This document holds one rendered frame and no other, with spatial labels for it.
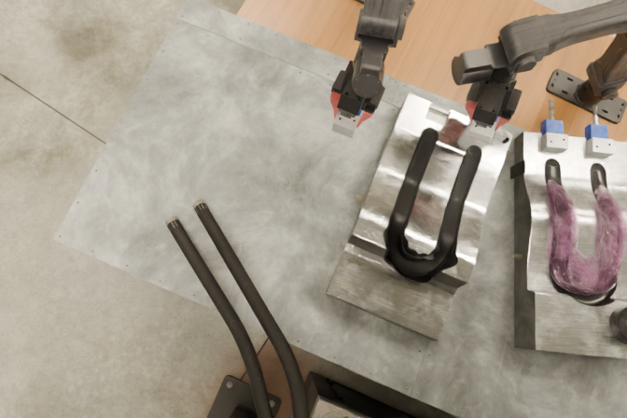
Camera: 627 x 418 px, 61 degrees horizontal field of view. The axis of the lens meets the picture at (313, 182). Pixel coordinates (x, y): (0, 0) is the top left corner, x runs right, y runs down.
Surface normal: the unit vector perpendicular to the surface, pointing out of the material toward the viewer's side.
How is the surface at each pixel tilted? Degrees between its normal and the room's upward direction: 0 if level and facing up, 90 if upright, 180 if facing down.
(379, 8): 15
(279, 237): 0
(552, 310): 0
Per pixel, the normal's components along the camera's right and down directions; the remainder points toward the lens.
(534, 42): -0.18, -0.21
